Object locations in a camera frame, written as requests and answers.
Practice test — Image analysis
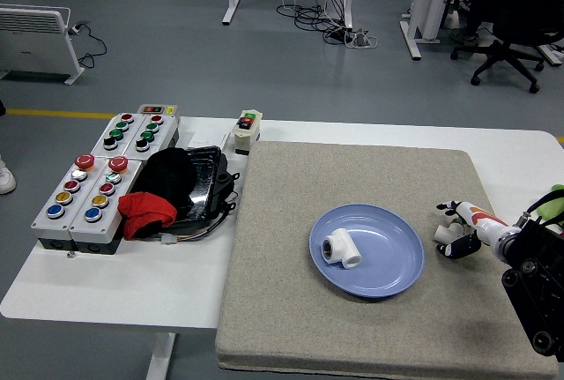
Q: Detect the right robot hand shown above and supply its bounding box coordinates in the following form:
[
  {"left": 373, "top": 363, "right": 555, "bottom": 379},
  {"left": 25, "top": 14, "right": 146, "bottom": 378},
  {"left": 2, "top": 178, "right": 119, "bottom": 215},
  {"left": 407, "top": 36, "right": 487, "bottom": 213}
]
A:
[{"left": 435, "top": 200, "right": 513, "bottom": 260}]

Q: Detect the small white tee pipe fitting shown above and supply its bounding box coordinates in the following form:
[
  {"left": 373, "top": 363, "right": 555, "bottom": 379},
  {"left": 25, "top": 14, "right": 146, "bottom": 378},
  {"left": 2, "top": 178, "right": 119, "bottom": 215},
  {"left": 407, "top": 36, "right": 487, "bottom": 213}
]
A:
[{"left": 433, "top": 220, "right": 464, "bottom": 244}]

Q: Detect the large white tee pipe fitting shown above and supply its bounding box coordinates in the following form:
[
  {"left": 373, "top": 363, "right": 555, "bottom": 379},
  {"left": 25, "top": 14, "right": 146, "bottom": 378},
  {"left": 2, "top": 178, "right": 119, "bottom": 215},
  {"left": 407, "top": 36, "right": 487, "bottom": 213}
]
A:
[{"left": 320, "top": 227, "right": 364, "bottom": 272}]

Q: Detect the blue plate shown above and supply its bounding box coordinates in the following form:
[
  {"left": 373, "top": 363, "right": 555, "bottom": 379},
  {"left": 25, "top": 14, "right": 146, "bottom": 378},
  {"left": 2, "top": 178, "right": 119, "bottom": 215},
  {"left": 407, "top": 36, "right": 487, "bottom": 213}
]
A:
[{"left": 308, "top": 203, "right": 427, "bottom": 300}]

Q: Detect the green cup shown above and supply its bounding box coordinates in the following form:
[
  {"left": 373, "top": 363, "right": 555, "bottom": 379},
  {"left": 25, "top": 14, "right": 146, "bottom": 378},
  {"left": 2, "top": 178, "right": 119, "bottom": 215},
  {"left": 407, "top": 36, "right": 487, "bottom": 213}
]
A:
[{"left": 535, "top": 183, "right": 564, "bottom": 223}]

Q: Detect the grey-brown mat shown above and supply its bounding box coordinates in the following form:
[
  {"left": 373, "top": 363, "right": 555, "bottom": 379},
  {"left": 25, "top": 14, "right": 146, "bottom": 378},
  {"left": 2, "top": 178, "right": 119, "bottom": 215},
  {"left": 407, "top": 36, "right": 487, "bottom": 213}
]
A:
[{"left": 215, "top": 140, "right": 560, "bottom": 380}]

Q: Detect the black office chair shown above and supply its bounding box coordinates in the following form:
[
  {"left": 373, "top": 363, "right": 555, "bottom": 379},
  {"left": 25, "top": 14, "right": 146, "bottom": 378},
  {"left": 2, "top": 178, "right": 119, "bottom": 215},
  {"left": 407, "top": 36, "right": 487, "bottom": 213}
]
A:
[{"left": 449, "top": 0, "right": 564, "bottom": 95}]

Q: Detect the seated person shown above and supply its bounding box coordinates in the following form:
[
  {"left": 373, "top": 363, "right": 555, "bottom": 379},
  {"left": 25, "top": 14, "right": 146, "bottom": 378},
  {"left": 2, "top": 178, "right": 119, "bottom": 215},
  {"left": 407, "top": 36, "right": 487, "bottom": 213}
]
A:
[{"left": 449, "top": 0, "right": 521, "bottom": 46}]

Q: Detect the white computer case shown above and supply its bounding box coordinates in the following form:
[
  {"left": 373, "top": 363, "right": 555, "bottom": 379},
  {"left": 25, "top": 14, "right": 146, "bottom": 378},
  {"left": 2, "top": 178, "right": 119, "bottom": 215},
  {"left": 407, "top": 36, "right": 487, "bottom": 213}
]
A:
[{"left": 413, "top": 0, "right": 452, "bottom": 42}]

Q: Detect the black tray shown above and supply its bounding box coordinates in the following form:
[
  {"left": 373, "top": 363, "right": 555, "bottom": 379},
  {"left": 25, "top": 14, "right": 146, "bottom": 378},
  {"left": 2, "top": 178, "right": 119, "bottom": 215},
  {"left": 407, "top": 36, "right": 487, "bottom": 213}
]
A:
[{"left": 174, "top": 145, "right": 228, "bottom": 223}]

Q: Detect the white paper sheet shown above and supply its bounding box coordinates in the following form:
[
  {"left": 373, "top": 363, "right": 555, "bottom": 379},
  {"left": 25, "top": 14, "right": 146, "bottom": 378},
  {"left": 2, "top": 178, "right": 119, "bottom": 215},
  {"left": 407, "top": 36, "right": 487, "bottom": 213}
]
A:
[{"left": 178, "top": 129, "right": 233, "bottom": 153}]

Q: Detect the black cloth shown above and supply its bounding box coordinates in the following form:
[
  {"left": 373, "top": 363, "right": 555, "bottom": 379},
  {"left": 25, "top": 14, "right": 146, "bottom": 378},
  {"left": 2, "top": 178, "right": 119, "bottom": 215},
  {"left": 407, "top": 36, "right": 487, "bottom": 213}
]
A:
[{"left": 131, "top": 146, "right": 199, "bottom": 219}]

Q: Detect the red cloth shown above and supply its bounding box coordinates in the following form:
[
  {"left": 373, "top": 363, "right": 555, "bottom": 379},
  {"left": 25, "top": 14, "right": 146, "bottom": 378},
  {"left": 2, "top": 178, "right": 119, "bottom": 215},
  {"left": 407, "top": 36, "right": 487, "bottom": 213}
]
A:
[{"left": 117, "top": 191, "right": 178, "bottom": 241}]

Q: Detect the four-button control box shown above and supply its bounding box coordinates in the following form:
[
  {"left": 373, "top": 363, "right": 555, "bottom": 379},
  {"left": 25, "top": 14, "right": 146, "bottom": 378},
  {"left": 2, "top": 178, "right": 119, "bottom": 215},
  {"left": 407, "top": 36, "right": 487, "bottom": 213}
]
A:
[
  {"left": 122, "top": 113, "right": 182, "bottom": 161},
  {"left": 90, "top": 111, "right": 149, "bottom": 157}
]

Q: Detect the white table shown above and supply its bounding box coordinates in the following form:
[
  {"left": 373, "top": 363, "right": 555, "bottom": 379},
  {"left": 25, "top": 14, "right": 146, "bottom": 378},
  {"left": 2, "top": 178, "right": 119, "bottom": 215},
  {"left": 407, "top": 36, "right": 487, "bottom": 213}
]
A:
[{"left": 0, "top": 115, "right": 564, "bottom": 380}]

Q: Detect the five-button control box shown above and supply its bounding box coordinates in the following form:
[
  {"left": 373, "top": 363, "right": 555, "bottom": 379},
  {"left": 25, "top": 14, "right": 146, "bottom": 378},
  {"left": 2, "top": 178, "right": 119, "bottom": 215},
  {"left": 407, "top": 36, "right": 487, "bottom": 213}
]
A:
[
  {"left": 31, "top": 153, "right": 109, "bottom": 252},
  {"left": 69, "top": 155, "right": 145, "bottom": 256}
]

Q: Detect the person's white shoe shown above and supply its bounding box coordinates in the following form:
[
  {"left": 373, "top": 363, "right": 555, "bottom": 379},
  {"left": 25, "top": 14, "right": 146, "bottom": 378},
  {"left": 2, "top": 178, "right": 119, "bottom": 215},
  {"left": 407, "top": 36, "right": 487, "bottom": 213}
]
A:
[{"left": 0, "top": 154, "right": 18, "bottom": 196}]

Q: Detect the white panel heater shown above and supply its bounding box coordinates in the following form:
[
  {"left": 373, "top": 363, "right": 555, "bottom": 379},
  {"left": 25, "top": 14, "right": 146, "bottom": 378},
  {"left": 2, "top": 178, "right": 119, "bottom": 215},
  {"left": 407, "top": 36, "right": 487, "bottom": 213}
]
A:
[{"left": 0, "top": 3, "right": 85, "bottom": 86}]

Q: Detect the beige green-red switch box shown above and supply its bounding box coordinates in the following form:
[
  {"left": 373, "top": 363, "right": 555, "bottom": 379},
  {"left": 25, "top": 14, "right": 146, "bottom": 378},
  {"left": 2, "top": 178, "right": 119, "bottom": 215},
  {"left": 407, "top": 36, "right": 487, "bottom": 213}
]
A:
[{"left": 231, "top": 109, "right": 264, "bottom": 156}]

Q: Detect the black floor cable bundle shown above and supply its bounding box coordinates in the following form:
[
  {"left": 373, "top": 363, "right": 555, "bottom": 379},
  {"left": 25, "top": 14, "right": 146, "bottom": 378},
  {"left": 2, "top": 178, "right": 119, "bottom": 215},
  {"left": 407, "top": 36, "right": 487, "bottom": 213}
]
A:
[{"left": 276, "top": 0, "right": 354, "bottom": 45}]

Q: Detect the coloured wire harness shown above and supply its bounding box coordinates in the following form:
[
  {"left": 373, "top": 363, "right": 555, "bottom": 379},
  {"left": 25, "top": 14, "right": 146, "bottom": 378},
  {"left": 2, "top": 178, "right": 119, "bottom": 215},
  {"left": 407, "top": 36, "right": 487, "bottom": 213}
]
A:
[{"left": 159, "top": 215, "right": 231, "bottom": 245}]

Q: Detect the small grey switch box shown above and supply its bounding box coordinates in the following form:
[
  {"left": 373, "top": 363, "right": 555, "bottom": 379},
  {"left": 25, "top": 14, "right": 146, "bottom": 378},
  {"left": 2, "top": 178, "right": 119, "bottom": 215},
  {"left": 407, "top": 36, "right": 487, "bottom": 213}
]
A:
[{"left": 137, "top": 103, "right": 181, "bottom": 117}]

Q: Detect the black heater cable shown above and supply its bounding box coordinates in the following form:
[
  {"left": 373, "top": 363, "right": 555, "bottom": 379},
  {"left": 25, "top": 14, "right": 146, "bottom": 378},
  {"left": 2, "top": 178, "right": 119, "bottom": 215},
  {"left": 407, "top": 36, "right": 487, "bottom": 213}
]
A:
[{"left": 68, "top": 21, "right": 108, "bottom": 71}]

